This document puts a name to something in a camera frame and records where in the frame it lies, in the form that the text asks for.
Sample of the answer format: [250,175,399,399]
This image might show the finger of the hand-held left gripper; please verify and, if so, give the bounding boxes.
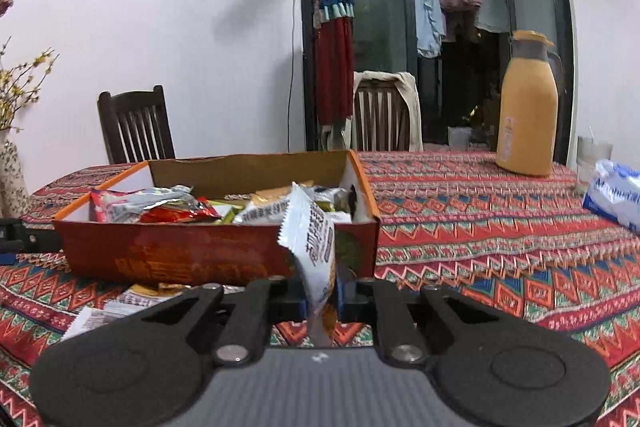
[0,217,63,254]

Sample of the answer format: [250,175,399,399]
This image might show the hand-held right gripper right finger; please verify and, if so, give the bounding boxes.
[336,277,501,368]

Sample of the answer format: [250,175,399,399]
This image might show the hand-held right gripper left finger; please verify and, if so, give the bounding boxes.
[132,276,307,367]

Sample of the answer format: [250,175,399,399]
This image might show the white orange-print snack packet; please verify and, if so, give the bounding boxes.
[276,182,338,349]

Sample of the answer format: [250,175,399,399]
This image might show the golden brown cookie packet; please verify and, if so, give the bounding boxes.
[250,181,316,208]

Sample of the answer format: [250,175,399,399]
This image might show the orange cardboard box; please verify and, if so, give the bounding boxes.
[52,150,381,288]

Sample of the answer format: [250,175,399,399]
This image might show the floral ceramic vase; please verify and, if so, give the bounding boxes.
[0,129,31,219]

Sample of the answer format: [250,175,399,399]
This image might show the flat white snack packet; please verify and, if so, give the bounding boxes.
[62,306,126,340]

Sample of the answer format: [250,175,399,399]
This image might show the silver red-edged snack bag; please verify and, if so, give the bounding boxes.
[90,186,195,224]

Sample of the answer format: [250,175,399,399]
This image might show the green white snack packet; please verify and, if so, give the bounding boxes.
[207,199,246,224]

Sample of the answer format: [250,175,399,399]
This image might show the yellow white snack packet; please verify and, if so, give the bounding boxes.
[107,283,201,308]

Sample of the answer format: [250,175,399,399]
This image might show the dark wooden chair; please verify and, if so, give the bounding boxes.
[97,85,177,165]

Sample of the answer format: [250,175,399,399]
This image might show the yellow flower branches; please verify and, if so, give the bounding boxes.
[0,37,60,132]

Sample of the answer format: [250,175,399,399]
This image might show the red patterned tablecloth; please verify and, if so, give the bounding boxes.
[0,150,640,427]

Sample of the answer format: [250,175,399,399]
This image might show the wooden chair with cloth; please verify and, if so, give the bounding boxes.
[352,70,425,152]
[352,72,423,152]

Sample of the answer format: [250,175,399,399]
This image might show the pale plastic bucket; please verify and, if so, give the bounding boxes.
[447,126,473,152]

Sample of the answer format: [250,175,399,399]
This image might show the yellow thermos jug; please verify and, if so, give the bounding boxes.
[495,30,561,176]

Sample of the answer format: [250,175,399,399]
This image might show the dark sliding glass door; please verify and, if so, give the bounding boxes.
[295,0,576,165]

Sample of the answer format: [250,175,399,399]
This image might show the clear drinking glass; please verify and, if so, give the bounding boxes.
[575,134,615,195]

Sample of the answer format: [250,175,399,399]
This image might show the white blue tissue pack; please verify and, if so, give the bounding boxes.
[582,159,640,233]

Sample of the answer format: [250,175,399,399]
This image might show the light blue hanging garment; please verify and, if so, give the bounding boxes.
[412,0,447,58]

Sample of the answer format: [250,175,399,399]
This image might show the pale hanging garment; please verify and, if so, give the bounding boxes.
[472,2,511,32]

